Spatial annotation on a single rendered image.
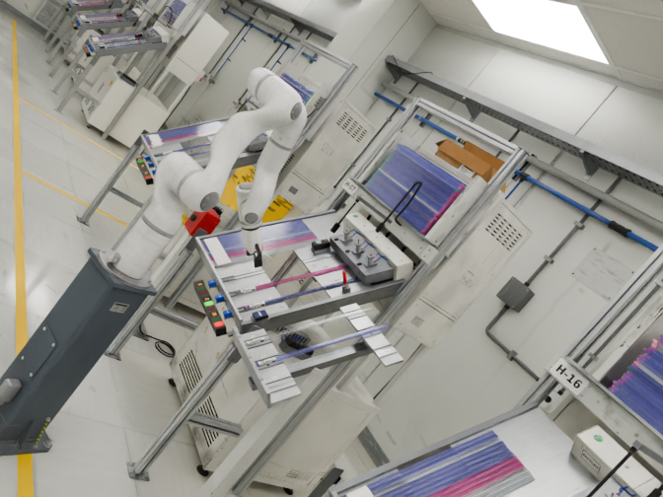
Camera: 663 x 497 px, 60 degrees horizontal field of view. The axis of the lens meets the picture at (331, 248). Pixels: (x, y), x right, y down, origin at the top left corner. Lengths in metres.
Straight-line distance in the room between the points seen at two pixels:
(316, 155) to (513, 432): 2.30
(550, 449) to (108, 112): 5.68
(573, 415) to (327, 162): 2.27
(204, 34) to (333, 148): 3.25
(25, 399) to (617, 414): 1.79
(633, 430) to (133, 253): 1.54
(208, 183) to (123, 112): 4.86
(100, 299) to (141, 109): 4.88
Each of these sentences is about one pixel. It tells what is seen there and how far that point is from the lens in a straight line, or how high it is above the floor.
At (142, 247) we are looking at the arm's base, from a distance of 1.89.
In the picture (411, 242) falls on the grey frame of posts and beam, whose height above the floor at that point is 1.34.
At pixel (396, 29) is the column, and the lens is 5.71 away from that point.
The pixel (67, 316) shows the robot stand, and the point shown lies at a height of 0.49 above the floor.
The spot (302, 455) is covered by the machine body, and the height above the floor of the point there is 0.26.
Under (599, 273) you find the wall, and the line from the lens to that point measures 3.70.
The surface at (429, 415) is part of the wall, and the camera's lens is 3.90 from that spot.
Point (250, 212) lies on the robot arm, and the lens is 2.03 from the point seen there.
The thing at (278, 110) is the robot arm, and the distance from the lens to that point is 1.81.
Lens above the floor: 1.42
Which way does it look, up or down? 8 degrees down
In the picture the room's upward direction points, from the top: 39 degrees clockwise
